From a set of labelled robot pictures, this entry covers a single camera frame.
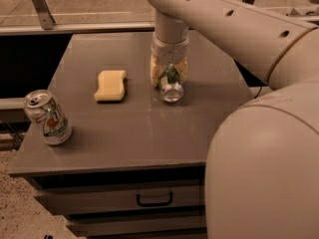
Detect yellow sponge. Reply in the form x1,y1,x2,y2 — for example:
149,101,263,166
94,70,127,102

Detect green soda can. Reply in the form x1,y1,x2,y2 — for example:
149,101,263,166
159,64,184,104

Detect white 7up soda can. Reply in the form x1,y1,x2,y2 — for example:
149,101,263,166
23,90,72,145

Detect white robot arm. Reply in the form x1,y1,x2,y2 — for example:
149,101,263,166
148,0,319,239

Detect black drawer handle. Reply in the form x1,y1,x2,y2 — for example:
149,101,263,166
136,192,173,208

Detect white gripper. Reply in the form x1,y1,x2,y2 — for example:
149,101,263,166
150,34,189,88

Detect metal window rail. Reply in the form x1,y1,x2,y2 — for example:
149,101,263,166
0,0,155,36

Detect grey drawer cabinet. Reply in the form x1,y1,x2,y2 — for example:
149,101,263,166
11,32,251,239

